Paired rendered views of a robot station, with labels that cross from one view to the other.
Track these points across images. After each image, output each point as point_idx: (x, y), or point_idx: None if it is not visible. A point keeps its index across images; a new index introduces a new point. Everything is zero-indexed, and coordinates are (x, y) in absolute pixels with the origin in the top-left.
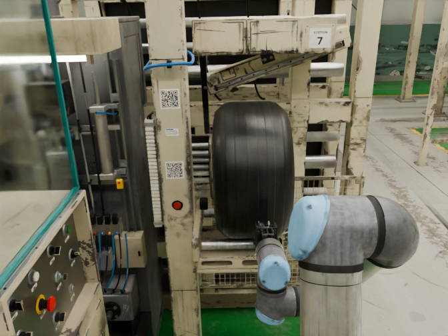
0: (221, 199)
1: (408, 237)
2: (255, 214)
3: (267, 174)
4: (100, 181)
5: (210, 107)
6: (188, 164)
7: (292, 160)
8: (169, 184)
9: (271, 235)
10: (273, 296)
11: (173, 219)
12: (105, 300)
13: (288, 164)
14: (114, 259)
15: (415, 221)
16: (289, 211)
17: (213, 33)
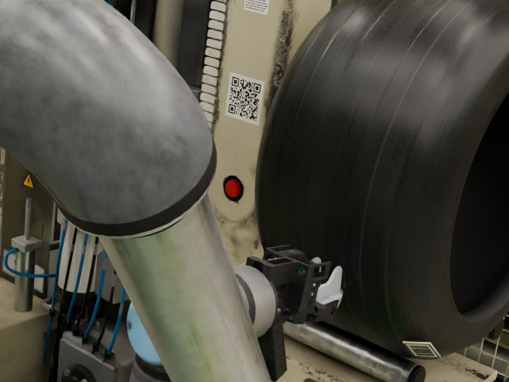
0: (259, 172)
1: (38, 86)
2: (316, 237)
3: (364, 136)
4: None
5: None
6: (272, 92)
7: (454, 126)
8: (227, 129)
9: (264, 264)
10: (143, 379)
11: (218, 220)
12: (78, 360)
13: (432, 129)
14: (103, 270)
15: (133, 86)
16: (407, 267)
17: None
